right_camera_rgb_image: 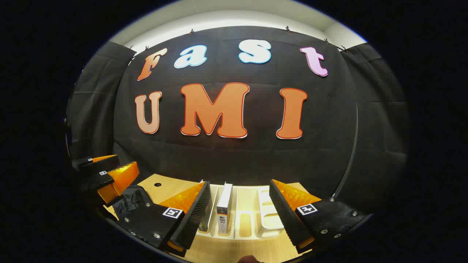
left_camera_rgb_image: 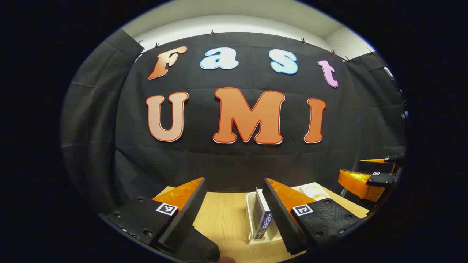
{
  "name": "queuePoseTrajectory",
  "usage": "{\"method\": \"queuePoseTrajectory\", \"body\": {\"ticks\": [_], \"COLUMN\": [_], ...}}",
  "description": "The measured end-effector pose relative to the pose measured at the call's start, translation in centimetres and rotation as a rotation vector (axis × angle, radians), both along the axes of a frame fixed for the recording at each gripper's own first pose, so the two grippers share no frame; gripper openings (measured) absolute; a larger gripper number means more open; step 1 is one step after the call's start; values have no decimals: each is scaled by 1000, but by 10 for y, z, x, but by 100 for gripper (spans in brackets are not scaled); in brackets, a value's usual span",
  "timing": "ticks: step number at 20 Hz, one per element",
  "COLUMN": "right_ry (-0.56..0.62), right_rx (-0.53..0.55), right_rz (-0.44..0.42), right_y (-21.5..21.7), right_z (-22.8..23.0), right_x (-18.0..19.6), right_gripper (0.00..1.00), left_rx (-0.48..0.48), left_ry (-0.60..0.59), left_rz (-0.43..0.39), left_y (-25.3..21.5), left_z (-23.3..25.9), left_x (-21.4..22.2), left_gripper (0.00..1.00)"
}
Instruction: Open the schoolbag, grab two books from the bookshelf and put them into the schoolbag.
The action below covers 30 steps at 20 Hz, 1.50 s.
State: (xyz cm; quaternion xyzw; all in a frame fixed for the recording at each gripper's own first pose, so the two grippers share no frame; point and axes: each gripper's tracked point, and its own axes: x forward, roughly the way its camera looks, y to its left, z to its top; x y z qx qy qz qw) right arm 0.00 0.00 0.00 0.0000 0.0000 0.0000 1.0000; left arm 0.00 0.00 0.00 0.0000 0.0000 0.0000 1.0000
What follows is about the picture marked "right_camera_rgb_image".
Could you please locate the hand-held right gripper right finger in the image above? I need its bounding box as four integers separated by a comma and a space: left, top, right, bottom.
269, 178, 374, 255

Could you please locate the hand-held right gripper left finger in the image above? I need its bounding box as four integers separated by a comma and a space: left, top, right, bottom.
106, 180, 212, 257

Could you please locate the grey photo cover book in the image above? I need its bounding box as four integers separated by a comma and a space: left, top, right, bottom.
216, 182, 233, 235

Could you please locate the white bookshelf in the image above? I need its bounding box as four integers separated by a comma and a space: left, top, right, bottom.
197, 183, 286, 240

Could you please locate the black schoolbag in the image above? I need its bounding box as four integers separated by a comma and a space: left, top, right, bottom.
103, 184, 154, 220

